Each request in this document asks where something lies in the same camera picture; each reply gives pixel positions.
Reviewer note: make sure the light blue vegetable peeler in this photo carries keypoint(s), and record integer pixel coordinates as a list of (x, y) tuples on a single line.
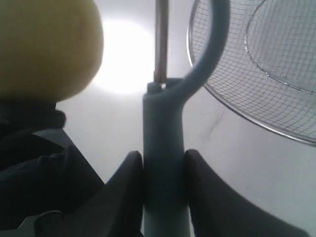
[(166, 205)]

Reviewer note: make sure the oval steel wire mesh basket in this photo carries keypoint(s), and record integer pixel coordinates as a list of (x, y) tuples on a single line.
[(267, 72)]

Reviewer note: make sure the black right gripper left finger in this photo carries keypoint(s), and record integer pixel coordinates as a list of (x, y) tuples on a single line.
[(117, 209)]

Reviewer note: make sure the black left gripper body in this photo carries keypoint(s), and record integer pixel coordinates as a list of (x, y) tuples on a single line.
[(63, 181)]

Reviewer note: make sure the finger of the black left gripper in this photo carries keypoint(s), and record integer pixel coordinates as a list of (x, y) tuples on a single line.
[(19, 121)]

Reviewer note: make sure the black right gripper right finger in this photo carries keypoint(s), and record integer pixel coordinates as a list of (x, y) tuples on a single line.
[(217, 210)]

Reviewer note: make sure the yellow lemon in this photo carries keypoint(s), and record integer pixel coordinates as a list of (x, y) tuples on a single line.
[(50, 50)]

